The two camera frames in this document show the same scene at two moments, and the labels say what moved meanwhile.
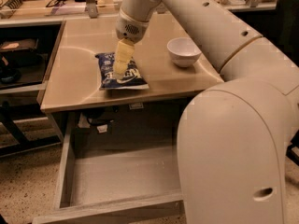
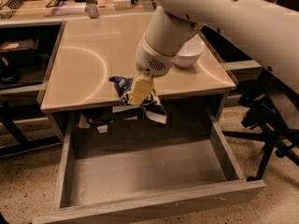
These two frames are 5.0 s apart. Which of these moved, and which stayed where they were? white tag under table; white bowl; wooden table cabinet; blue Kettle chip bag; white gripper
Moved: white gripper; blue Kettle chip bag
Stayed: white bowl; white tag under table; wooden table cabinet
